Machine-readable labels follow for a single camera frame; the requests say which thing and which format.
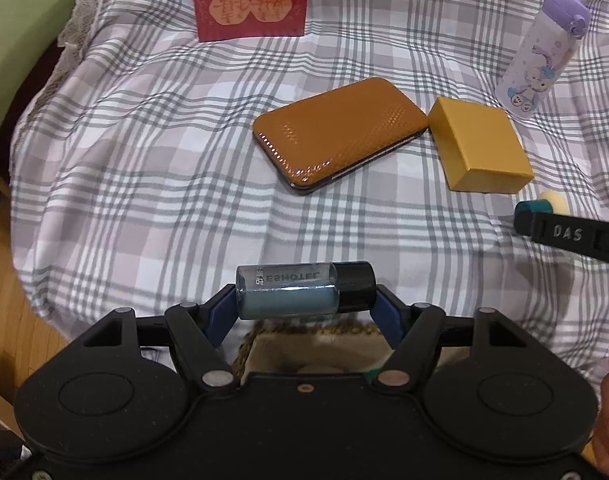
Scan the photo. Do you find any golden yellow box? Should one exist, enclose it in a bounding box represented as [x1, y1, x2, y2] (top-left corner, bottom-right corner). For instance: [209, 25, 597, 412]
[427, 97, 535, 194]

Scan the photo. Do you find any green sofa cushion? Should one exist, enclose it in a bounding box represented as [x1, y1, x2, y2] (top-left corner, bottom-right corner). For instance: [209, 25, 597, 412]
[0, 0, 78, 152]

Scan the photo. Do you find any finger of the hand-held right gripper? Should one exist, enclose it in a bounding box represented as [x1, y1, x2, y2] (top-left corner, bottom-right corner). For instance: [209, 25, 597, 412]
[514, 199, 609, 277]

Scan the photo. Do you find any woven storage basket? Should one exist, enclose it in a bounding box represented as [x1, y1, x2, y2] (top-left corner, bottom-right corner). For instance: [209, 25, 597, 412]
[231, 319, 394, 387]

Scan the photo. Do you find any pale yellow sponge puff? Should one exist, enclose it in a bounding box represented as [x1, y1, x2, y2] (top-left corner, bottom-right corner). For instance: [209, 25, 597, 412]
[536, 191, 570, 216]

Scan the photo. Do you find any grey plaid bed sheet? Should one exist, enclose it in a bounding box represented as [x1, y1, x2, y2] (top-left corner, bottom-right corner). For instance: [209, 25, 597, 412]
[9, 0, 609, 401]

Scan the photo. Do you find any beige lace cover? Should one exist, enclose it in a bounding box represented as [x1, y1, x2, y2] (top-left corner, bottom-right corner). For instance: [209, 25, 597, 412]
[56, 0, 116, 52]

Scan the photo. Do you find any small black cap lotion bottle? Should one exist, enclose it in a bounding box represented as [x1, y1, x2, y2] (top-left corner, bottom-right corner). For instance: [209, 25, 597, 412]
[234, 261, 377, 321]

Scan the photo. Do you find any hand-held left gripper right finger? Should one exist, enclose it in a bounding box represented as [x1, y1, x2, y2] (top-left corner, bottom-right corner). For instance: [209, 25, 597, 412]
[371, 284, 528, 392]

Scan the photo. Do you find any red and teal box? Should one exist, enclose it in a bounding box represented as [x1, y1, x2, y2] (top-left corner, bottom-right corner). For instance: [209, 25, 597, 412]
[191, 0, 311, 43]

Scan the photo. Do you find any purple lid cartoon water bottle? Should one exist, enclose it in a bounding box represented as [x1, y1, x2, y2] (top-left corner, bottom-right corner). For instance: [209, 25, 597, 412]
[495, 0, 590, 121]

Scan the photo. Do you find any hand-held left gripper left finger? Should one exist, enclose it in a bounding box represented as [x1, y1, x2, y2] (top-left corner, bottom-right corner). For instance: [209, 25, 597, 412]
[82, 284, 241, 394]

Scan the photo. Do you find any brown textured zip case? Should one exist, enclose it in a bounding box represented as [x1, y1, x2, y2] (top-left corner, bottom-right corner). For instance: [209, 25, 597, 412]
[252, 77, 430, 196]

